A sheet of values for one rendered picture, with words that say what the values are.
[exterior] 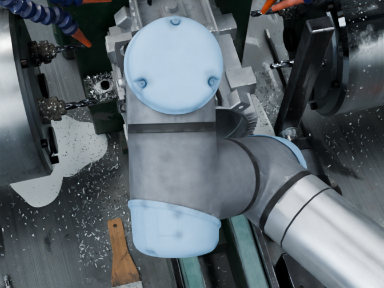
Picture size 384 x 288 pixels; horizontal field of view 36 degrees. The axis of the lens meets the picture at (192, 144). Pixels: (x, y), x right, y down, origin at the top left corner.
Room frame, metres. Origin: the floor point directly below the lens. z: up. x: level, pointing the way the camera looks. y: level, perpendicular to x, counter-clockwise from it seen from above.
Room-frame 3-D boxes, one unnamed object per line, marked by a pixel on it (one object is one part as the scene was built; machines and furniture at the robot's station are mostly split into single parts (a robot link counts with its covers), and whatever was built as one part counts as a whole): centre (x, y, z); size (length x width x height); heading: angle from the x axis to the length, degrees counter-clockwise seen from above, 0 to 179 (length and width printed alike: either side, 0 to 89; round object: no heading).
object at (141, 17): (0.54, 0.04, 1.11); 0.12 x 0.11 x 0.07; 17
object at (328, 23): (0.43, -0.14, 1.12); 0.04 x 0.03 x 0.26; 17
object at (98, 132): (0.55, 0.15, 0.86); 0.07 x 0.06 x 0.12; 107
